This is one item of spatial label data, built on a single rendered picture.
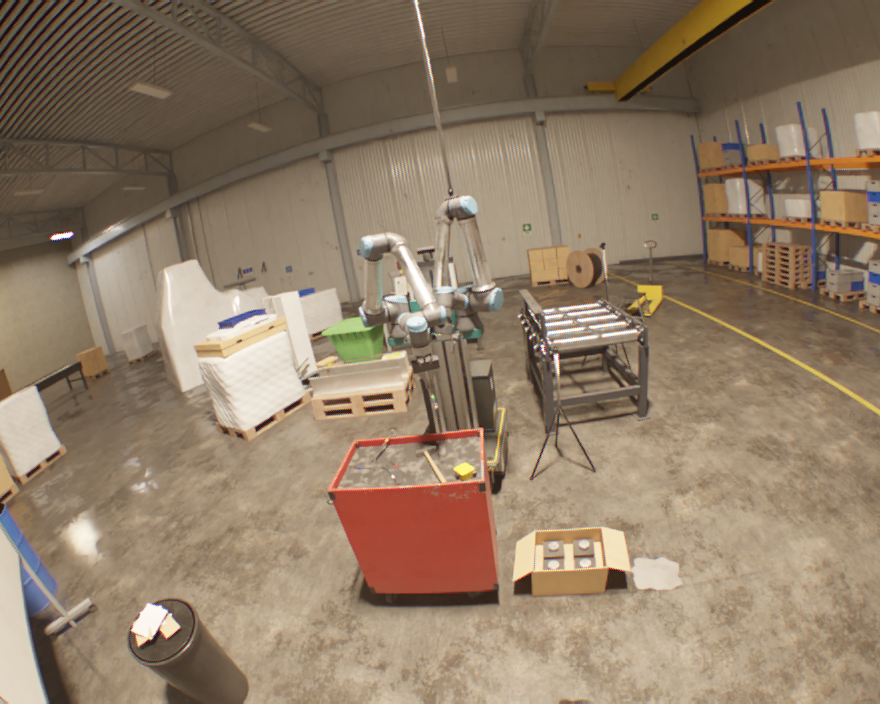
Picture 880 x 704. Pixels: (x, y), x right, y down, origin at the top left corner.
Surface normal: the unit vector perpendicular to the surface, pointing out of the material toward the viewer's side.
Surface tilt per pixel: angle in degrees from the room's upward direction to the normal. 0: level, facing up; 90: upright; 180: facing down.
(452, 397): 90
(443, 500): 90
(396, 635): 0
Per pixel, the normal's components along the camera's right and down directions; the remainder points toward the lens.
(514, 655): -0.17, -0.94
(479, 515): -0.08, 0.32
